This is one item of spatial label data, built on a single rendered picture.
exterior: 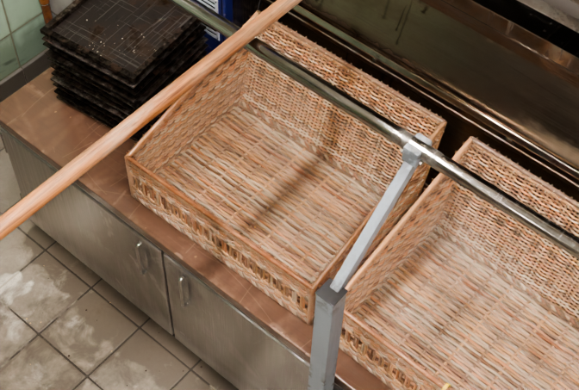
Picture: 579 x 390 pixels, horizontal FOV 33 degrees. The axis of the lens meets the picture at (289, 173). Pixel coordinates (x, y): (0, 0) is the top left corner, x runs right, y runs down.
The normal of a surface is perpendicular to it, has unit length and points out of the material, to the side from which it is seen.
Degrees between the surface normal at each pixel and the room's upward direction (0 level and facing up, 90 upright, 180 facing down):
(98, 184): 0
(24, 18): 90
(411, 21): 70
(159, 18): 0
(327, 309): 90
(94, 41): 0
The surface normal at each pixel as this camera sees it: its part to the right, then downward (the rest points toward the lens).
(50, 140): 0.03, -0.61
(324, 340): -0.65, 0.59
